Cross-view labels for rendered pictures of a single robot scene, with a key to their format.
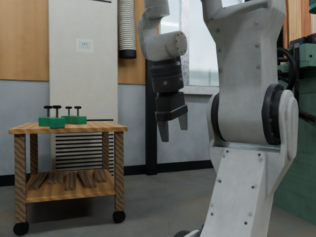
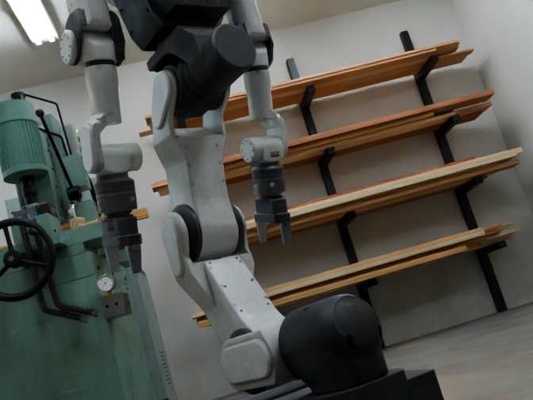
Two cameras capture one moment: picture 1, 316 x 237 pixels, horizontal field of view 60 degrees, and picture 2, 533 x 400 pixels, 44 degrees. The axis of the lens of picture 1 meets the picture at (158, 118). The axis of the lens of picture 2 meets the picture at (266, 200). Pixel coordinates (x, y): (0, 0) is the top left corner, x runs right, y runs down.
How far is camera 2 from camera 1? 1.34 m
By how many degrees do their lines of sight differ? 77
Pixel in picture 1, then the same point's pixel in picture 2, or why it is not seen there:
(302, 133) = (53, 350)
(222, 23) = (189, 141)
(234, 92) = (208, 203)
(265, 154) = (239, 257)
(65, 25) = not seen: outside the picture
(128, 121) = not seen: outside the picture
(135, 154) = not seen: outside the picture
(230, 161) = (220, 270)
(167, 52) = (132, 163)
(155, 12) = (118, 117)
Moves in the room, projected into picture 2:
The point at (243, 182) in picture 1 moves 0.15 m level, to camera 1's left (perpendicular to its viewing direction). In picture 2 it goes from (243, 279) to (221, 279)
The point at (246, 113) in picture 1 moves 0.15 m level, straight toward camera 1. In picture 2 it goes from (224, 219) to (274, 198)
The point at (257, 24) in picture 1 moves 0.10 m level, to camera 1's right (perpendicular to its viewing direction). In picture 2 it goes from (217, 145) to (231, 153)
